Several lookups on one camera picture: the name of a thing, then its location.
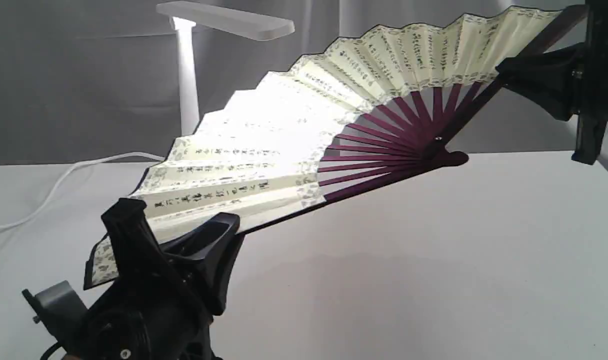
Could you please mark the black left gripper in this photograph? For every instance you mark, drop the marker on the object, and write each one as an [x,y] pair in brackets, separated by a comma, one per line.
[145,314]

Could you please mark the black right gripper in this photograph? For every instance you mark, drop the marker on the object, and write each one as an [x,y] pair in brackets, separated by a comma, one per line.
[570,80]

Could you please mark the cream paper folding fan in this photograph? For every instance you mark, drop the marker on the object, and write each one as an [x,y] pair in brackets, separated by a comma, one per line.
[364,113]

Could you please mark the white desk lamp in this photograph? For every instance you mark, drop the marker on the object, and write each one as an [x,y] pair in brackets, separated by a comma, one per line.
[184,17]

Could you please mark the grey backdrop curtain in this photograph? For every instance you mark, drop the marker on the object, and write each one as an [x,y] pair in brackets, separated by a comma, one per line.
[85,79]

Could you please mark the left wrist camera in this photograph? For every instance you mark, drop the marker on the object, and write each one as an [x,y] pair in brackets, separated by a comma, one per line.
[59,309]

